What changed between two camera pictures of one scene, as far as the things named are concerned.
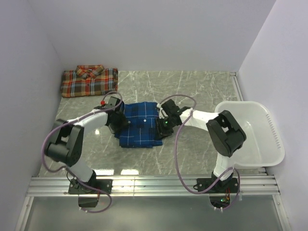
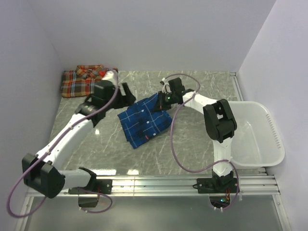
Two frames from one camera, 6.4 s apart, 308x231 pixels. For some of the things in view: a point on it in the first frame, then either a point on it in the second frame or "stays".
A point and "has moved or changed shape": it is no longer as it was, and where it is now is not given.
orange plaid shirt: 88,80 stays
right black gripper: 162,133 -> 160,104
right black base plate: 226,186 stays
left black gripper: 123,122 -> 127,100
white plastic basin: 263,145 stays
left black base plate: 104,185 stays
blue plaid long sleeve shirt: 142,130 has moved or changed shape
